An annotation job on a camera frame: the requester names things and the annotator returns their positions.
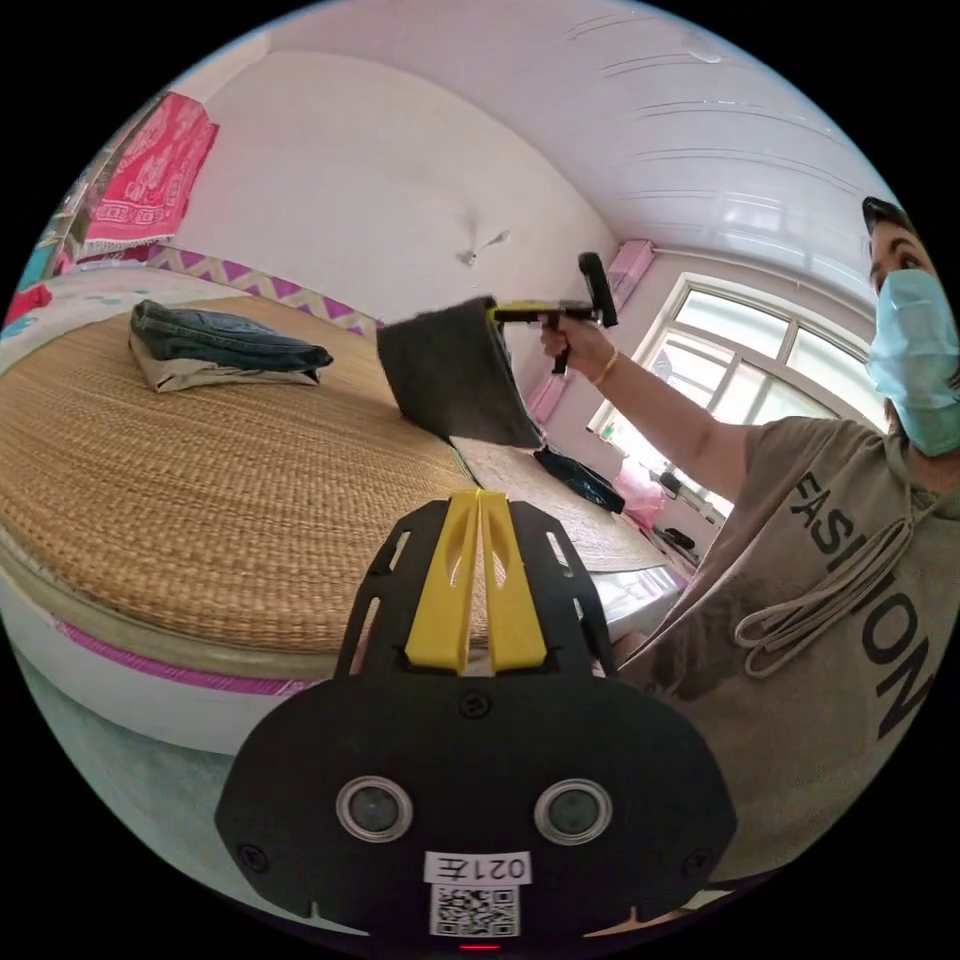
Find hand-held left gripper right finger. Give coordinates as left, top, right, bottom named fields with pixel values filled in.
left=478, top=489, right=546, bottom=671

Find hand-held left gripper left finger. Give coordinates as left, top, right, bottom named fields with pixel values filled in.
left=404, top=489, right=482, bottom=670

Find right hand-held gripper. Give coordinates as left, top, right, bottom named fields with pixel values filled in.
left=485, top=298, right=603, bottom=376

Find white gray jeans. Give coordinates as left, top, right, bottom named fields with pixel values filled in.
left=376, top=295, right=543, bottom=452

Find person's right forearm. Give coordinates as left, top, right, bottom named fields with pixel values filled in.
left=592, top=346, right=760, bottom=505

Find person's right hand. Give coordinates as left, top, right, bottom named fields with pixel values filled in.
left=539, top=316, right=621, bottom=385

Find black plastic bag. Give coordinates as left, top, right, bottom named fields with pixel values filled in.
left=536, top=445, right=628, bottom=516

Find pink plastic bag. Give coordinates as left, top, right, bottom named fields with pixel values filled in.
left=613, top=461, right=667, bottom=529

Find window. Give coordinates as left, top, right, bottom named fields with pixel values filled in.
left=589, top=272, right=890, bottom=520

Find bed with woven mat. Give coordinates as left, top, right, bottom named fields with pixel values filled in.
left=0, top=247, right=678, bottom=757

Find person's body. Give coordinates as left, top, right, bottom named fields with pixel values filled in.
left=614, top=194, right=960, bottom=888

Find pile of clothes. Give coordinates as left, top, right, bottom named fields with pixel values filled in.
left=128, top=299, right=335, bottom=394

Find red patterned hanging cloth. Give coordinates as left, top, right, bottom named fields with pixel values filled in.
left=80, top=92, right=220, bottom=258

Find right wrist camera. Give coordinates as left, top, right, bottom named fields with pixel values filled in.
left=577, top=252, right=621, bottom=329

